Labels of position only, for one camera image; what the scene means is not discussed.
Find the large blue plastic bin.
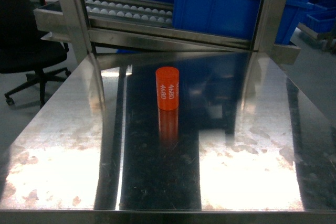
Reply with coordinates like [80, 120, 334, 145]
[173, 0, 312, 45]

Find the black office chair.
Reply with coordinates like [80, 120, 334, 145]
[1, 0, 71, 106]

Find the stainless steel roller rack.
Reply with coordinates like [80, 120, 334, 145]
[34, 0, 300, 65]

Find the blue bin far right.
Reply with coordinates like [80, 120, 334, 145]
[306, 9, 335, 33]

